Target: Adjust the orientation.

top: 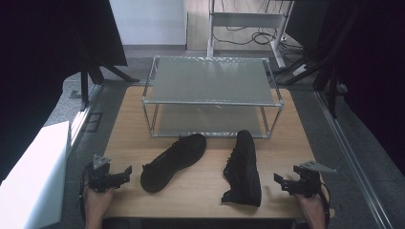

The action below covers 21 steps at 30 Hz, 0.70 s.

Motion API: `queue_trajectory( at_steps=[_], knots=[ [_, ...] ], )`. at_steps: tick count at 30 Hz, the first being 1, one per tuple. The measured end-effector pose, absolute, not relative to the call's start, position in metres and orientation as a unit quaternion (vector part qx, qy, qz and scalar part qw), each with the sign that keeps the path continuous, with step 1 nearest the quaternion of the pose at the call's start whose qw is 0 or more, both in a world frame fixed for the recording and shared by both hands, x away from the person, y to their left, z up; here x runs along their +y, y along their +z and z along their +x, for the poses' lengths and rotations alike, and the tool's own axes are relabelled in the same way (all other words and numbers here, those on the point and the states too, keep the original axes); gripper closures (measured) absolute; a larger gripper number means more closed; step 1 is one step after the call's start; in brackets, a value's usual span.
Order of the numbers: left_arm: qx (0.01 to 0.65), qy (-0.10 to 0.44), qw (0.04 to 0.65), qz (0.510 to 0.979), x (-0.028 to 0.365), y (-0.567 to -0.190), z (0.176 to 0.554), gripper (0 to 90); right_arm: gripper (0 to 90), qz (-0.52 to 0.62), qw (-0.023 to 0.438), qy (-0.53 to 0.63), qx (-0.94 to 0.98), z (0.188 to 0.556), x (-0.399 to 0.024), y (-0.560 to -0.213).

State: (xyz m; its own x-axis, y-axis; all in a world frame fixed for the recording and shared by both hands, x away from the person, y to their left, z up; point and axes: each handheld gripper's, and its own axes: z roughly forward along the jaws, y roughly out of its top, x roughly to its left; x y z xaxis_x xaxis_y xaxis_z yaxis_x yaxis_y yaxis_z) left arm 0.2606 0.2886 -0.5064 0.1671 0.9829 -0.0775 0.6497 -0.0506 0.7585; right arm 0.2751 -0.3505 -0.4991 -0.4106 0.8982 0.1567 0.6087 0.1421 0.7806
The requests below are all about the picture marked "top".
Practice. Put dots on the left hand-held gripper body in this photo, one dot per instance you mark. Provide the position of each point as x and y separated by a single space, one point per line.
99 180

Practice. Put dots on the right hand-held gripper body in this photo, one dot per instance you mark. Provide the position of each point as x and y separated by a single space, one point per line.
308 184

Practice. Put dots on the black sneaker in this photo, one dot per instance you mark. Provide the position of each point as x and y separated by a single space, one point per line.
242 168
173 162

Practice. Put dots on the grey metal shoe rack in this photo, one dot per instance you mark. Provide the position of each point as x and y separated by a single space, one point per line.
210 82

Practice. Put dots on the person's right hand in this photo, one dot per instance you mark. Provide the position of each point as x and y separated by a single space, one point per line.
310 206

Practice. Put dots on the person's left hand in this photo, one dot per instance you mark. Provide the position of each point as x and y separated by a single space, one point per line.
97 203

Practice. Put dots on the dark floor socket plate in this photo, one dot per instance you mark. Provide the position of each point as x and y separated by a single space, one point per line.
93 122

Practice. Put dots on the white box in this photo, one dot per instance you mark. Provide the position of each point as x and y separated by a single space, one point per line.
35 178

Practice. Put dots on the black metal stand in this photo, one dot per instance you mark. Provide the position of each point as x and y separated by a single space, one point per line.
92 74
324 63

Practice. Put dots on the white power strip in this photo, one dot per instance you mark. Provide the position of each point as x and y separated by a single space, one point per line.
300 70

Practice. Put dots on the black curtain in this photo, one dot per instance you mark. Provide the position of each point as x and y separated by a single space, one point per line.
372 70
41 63

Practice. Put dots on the aluminium floor rail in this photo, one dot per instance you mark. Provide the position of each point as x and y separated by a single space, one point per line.
83 114
353 159

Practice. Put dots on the white metal desk frame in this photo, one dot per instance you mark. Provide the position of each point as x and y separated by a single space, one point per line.
245 19

